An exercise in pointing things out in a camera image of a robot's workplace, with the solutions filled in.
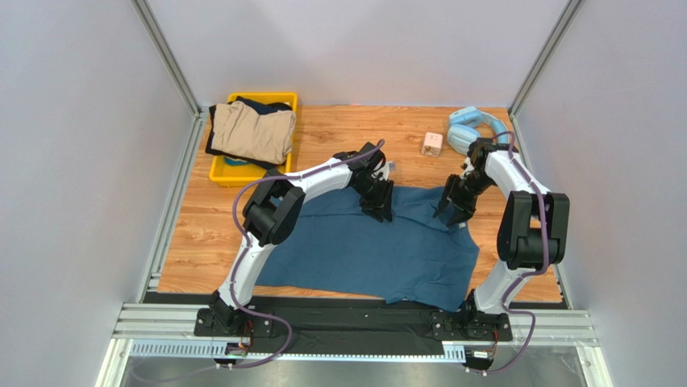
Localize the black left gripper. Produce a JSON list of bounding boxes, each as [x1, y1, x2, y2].
[[353, 176, 396, 223]]

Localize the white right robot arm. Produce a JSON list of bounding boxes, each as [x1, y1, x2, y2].
[[434, 138, 570, 339]]

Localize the aluminium right corner post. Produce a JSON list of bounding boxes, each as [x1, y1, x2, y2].
[[508, 0, 585, 120]]

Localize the blue t-shirt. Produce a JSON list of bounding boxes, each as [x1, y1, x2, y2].
[[256, 186, 480, 310]]

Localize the pink power adapter cube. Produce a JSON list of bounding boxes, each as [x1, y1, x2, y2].
[[420, 132, 443, 157]]

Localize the aluminium corner post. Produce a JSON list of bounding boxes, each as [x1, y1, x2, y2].
[[508, 0, 585, 120], [131, 0, 202, 117]]

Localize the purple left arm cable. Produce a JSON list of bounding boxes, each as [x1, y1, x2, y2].
[[229, 139, 386, 370]]

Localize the aluminium front frame rail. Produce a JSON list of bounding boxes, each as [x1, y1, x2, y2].
[[112, 304, 599, 363]]

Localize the aluminium left corner post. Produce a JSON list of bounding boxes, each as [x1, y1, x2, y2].
[[131, 0, 202, 117]]

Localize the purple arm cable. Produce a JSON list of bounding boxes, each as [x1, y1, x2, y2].
[[474, 131, 554, 376], [229, 139, 386, 370]]

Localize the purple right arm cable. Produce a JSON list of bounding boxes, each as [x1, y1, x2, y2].
[[474, 131, 554, 376]]

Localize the light blue headphones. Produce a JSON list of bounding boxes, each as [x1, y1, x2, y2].
[[447, 106, 508, 155]]

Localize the yellow plastic bin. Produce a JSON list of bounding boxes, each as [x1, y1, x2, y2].
[[208, 92, 298, 187]]

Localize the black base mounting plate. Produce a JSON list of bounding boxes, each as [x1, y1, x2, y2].
[[142, 292, 514, 356]]

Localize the beige folded t-shirt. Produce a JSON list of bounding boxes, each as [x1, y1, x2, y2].
[[210, 101, 298, 165]]

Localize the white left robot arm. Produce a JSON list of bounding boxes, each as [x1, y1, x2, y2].
[[209, 140, 394, 335]]

